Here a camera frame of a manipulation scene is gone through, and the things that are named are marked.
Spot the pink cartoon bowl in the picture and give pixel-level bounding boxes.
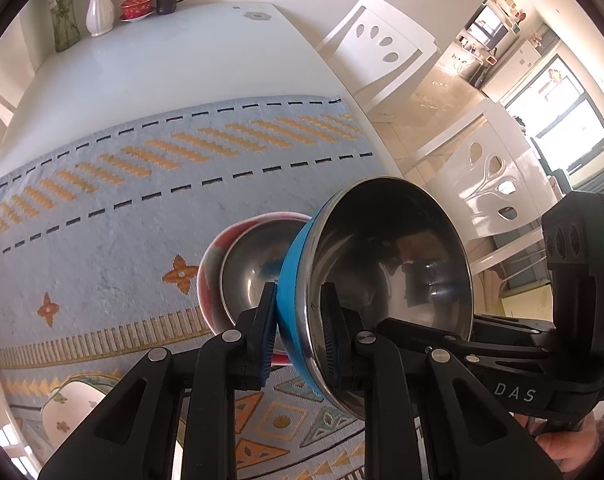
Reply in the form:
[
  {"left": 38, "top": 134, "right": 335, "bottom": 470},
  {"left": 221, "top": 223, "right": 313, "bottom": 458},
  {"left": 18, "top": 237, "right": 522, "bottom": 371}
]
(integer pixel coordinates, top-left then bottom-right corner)
[{"left": 197, "top": 211, "right": 299, "bottom": 335}]

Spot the blue steel bowl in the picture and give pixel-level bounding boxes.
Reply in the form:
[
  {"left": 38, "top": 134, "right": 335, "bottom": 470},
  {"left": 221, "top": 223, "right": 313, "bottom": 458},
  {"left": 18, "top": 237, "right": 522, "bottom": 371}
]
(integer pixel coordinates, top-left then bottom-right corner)
[{"left": 277, "top": 177, "right": 473, "bottom": 418}]

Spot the small hexagonal tree plate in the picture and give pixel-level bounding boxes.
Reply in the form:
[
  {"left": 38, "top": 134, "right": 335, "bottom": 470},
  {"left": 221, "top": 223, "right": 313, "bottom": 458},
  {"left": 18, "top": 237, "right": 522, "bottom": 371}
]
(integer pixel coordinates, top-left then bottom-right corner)
[{"left": 42, "top": 380, "right": 106, "bottom": 450}]

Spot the pink steel bowl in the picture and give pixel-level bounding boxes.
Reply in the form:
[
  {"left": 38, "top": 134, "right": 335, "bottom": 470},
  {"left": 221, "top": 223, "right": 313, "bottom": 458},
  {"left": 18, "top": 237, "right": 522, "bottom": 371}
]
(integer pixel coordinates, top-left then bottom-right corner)
[{"left": 218, "top": 212, "right": 310, "bottom": 324}]

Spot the person's right hand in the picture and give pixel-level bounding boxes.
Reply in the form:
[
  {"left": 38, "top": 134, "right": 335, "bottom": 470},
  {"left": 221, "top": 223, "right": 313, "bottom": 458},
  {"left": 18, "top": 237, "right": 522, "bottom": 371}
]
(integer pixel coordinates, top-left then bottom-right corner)
[{"left": 534, "top": 410, "right": 604, "bottom": 479}]

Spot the patterned blue table mat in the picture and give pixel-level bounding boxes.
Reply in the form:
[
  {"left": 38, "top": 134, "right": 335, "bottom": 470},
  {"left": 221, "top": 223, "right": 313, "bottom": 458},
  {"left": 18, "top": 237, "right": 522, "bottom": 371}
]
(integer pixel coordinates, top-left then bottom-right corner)
[{"left": 0, "top": 96, "right": 383, "bottom": 462}]

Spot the white chair near right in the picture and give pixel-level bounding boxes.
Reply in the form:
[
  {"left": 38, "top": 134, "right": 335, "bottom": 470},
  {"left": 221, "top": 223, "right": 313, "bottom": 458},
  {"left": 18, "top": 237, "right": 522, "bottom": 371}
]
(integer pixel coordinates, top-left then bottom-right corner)
[{"left": 398, "top": 100, "right": 562, "bottom": 244}]

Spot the white chair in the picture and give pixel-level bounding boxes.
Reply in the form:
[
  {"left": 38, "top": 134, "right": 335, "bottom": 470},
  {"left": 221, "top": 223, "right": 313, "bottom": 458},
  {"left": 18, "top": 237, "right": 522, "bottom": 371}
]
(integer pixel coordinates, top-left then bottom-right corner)
[
  {"left": 398, "top": 100, "right": 562, "bottom": 244},
  {"left": 315, "top": 0, "right": 439, "bottom": 113}
]

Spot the white chair far right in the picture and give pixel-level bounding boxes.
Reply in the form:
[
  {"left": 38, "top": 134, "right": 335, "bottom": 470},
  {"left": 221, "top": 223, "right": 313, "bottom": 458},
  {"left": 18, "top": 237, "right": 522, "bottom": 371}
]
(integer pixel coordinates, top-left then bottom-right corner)
[{"left": 315, "top": 0, "right": 439, "bottom": 113}]

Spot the red lidded teacup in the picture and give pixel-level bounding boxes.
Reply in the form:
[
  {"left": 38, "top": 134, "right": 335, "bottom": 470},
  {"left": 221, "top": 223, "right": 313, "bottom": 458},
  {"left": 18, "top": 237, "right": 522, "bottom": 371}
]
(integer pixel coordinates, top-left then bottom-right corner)
[{"left": 119, "top": 0, "right": 154, "bottom": 22}]

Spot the white ceramic vase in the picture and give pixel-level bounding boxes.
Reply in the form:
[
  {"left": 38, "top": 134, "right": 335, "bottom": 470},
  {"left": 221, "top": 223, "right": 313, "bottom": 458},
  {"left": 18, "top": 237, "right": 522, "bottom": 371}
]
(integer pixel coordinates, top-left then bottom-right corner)
[{"left": 85, "top": 0, "right": 116, "bottom": 37}]

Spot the green glass vase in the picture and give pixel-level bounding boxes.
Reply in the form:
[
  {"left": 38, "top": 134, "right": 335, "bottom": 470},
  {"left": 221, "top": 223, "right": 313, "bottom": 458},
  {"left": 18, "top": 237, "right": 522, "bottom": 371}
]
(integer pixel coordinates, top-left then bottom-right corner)
[{"left": 47, "top": 0, "right": 81, "bottom": 52}]

